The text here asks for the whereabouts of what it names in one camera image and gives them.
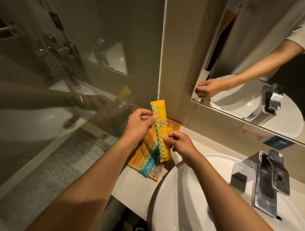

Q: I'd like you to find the person's left hand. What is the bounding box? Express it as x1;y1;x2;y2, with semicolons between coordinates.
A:
122;108;159;144

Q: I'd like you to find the person's right hand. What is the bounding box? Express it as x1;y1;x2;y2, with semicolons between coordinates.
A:
163;130;199;167

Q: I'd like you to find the yellow dotted toiletry packet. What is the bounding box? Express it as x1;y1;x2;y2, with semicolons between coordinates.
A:
150;99;173;163

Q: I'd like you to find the person's right forearm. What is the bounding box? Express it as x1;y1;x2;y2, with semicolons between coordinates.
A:
185;156;274;231

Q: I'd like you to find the person's left forearm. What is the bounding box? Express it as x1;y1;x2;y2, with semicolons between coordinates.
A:
26;137;143;231

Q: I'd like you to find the teal dotted toiletry packet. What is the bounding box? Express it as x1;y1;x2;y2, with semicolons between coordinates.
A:
138;140;160;178

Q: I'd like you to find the wooden tray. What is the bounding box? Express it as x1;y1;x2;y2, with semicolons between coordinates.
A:
128;118;182;182

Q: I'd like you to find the white toiletry packet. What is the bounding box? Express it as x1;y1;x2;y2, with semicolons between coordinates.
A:
149;164;165;179

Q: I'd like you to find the white ceramic sink basin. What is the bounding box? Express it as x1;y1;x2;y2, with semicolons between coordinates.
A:
146;152;305;231

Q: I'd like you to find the glass shower partition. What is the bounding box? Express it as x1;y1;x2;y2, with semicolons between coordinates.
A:
0;0;166;200

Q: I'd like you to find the chrome faucet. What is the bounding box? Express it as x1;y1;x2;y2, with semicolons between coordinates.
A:
230;149;291;218

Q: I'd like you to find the metal shower door hinge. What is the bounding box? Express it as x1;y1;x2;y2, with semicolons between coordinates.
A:
35;35;77;57

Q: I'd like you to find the white and red wall sticker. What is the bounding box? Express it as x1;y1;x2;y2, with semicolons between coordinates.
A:
237;128;265;144

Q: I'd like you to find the blue square wall sticker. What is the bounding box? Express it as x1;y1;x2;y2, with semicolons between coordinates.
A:
263;135;293;151

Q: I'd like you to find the wall mirror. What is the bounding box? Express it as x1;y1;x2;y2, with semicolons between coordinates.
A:
190;0;305;146

